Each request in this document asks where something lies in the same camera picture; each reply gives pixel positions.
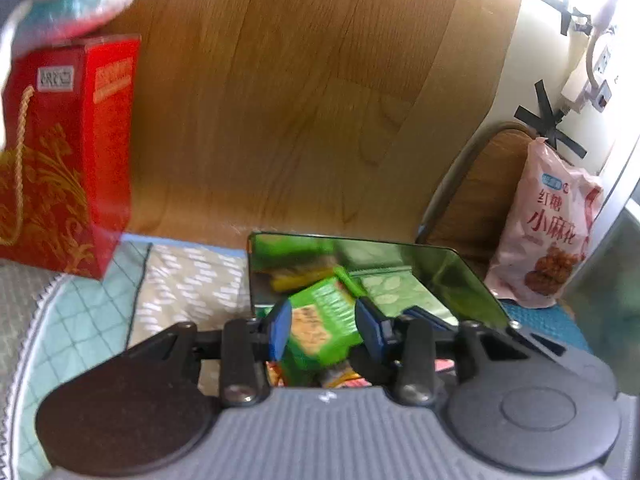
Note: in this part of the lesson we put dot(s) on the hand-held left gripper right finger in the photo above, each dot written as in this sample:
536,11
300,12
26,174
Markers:
369,327

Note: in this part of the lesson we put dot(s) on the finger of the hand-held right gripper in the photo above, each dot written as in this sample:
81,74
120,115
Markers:
430,317

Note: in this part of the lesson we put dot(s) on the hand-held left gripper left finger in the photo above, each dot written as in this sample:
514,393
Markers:
280,327

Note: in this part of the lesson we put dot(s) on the bright green biscuit packet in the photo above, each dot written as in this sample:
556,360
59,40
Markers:
320,325

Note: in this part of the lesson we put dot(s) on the blue patterned cloth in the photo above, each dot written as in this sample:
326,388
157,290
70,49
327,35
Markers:
545,322

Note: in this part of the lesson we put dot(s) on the white leaf pattern cloth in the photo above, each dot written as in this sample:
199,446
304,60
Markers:
195,295

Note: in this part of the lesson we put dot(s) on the wooden chair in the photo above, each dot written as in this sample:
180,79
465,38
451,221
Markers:
480,195

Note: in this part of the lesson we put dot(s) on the pink snack bag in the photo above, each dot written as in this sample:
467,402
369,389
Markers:
545,230

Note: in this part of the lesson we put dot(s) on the teal grey quilted blanket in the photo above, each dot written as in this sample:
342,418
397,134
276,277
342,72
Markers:
75,310

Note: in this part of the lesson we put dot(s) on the wooden headboard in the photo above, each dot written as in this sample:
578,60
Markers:
300,100

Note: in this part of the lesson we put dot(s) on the crossed black tape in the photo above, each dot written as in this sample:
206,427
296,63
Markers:
550,120

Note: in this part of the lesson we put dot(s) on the red gift bag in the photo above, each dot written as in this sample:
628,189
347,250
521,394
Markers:
65,160

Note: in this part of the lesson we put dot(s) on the black tape strip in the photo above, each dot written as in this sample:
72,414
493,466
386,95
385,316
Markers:
565,7

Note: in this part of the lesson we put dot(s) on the white wall socket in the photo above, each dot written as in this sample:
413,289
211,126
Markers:
597,75

